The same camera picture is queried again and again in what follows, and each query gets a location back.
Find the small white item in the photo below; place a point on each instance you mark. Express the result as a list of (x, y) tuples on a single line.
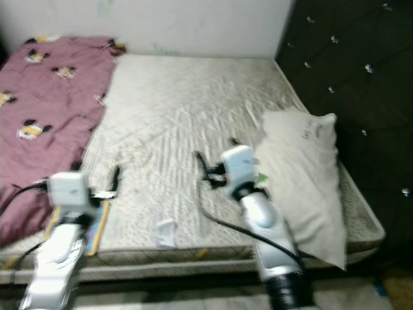
[(166, 234)]

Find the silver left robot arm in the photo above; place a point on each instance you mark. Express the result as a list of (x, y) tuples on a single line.
[(58, 258)]

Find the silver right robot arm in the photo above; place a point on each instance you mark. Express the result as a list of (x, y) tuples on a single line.
[(271, 226)]

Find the pink cartoon mouse blanket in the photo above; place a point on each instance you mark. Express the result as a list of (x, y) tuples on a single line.
[(51, 129)]

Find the quilted cream mattress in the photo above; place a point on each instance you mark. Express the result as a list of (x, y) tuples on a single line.
[(187, 116)]

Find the cream pillow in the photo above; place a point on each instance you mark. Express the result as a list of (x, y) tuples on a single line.
[(303, 168)]

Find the grey bed base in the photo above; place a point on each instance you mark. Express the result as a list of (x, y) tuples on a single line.
[(187, 265)]

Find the black tufted headboard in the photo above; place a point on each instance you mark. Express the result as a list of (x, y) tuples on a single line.
[(348, 64)]

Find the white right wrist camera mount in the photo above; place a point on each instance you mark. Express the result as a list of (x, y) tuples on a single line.
[(239, 165)]

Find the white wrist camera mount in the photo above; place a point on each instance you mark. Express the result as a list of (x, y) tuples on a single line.
[(239, 165), (68, 190)]

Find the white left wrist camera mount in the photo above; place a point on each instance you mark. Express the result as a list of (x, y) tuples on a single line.
[(68, 190)]

